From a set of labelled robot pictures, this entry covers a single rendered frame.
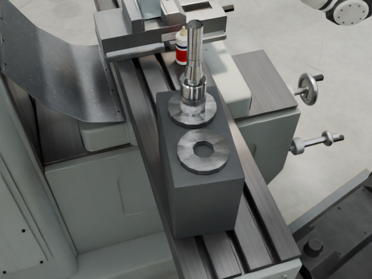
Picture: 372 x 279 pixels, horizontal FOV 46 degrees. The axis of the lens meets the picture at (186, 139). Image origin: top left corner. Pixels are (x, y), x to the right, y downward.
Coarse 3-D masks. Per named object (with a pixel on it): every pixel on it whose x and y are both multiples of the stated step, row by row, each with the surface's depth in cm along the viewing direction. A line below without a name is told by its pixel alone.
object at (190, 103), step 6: (180, 90) 76; (204, 90) 75; (180, 96) 77; (186, 96) 76; (192, 96) 75; (198, 96) 75; (204, 96) 77; (180, 102) 78; (186, 102) 77; (192, 102) 76; (198, 102) 77; (204, 102) 78; (180, 108) 79; (186, 108) 78; (192, 108) 78; (198, 108) 78; (204, 108) 80; (186, 114) 79; (192, 114) 79; (198, 114) 79
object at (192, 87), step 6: (180, 78) 75; (186, 78) 75; (204, 78) 75; (180, 84) 75; (186, 84) 74; (192, 84) 74; (198, 84) 74; (204, 84) 74; (186, 90) 74; (192, 90) 74; (198, 90) 74
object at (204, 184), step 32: (160, 96) 84; (160, 128) 85; (192, 128) 79; (224, 128) 79; (192, 160) 73; (224, 160) 73; (192, 192) 73; (224, 192) 75; (192, 224) 82; (224, 224) 84
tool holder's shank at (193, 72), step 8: (192, 24) 66; (200, 24) 66; (192, 32) 66; (200, 32) 66; (192, 40) 67; (200, 40) 68; (192, 48) 68; (200, 48) 69; (192, 56) 70; (200, 56) 70; (192, 64) 71; (200, 64) 72; (184, 72) 74; (192, 72) 72; (200, 72) 73; (192, 80) 73
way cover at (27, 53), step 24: (0, 0) 109; (0, 24) 102; (24, 24) 115; (0, 48) 96; (24, 48) 108; (48, 48) 119; (72, 48) 128; (96, 48) 131; (24, 72) 101; (48, 72) 112; (72, 72) 120; (96, 72) 124; (48, 96) 106; (72, 96) 113; (96, 96) 118; (96, 120) 112; (120, 120) 114
